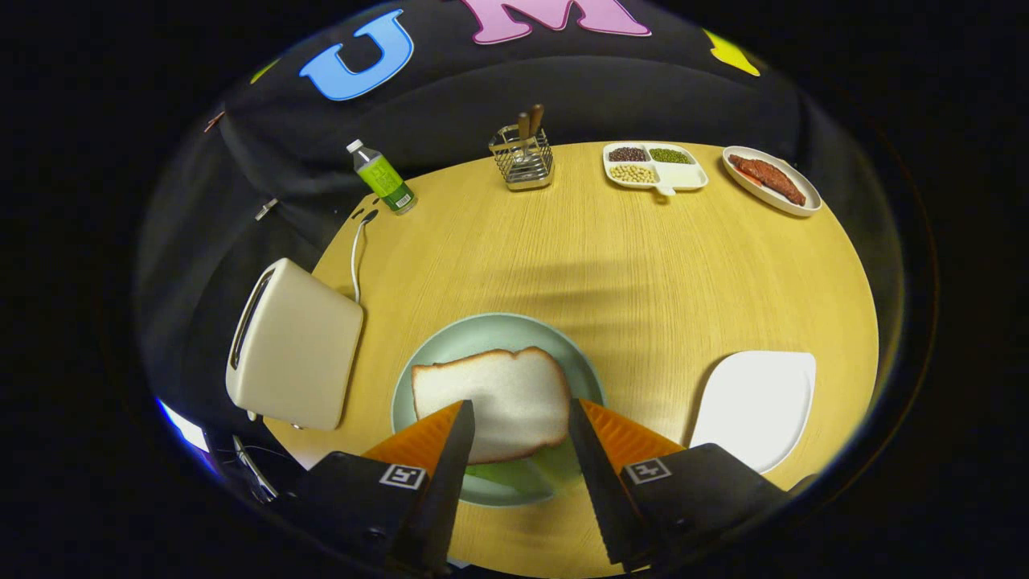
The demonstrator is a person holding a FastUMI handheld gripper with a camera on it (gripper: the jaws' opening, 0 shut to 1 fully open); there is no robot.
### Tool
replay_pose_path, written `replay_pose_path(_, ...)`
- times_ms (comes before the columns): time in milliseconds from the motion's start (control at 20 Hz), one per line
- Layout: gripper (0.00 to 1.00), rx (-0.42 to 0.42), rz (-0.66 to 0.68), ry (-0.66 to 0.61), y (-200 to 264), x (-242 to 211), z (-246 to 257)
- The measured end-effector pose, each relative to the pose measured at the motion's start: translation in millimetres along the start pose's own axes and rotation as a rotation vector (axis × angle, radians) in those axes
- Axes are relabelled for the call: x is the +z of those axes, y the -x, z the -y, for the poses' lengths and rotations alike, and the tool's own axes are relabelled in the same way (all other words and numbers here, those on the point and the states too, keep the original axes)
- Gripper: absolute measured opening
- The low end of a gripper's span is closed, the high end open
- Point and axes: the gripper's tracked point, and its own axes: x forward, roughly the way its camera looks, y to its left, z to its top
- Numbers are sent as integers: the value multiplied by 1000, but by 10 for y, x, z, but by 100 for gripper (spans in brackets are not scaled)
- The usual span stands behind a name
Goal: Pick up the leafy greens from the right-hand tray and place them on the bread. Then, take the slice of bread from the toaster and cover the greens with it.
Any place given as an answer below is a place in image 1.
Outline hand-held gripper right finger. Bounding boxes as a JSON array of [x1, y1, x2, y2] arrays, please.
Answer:
[[568, 397, 793, 573]]

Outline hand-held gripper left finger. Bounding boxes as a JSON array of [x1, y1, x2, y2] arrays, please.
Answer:
[[277, 400, 477, 576]]

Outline green lettuce leaf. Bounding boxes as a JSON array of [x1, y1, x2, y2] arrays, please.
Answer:
[[466, 438, 584, 495]]

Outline plain white bread slice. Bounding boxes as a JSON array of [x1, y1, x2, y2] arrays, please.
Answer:
[[411, 347, 572, 465]]

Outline pale green round plate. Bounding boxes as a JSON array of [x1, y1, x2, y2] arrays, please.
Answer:
[[391, 313, 607, 507]]

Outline white square plate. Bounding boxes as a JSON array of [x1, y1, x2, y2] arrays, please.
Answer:
[[690, 351, 818, 474]]

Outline cream white toaster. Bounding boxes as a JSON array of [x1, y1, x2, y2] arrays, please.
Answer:
[[225, 257, 364, 432]]

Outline green label drink bottle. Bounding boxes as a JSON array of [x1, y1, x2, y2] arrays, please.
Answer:
[[346, 139, 418, 216]]

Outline white divided bean dish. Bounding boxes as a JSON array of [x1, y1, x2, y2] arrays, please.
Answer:
[[603, 142, 710, 196]]

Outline reddish brown meat strips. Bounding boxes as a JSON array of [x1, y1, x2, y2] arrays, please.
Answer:
[[728, 154, 806, 207]]

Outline white oval meat plate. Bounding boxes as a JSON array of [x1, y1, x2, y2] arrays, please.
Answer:
[[722, 146, 822, 218]]

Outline black backdrop cloth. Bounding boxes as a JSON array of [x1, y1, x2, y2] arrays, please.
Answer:
[[133, 0, 905, 451]]

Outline white toaster power cable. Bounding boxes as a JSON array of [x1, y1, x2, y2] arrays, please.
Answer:
[[351, 209, 379, 304]]

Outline metal wire utensil holder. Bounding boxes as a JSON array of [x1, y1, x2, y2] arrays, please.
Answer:
[[489, 125, 555, 191]]

